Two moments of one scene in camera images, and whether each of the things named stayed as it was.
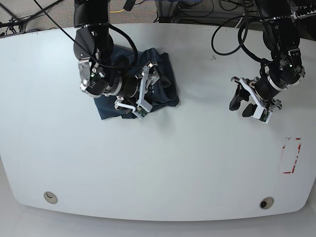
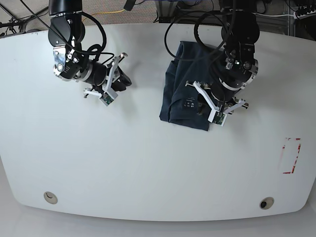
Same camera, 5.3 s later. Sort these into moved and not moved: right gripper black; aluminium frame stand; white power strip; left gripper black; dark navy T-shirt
Moved: right gripper black; dark navy T-shirt; left gripper black
Not moved: white power strip; aluminium frame stand
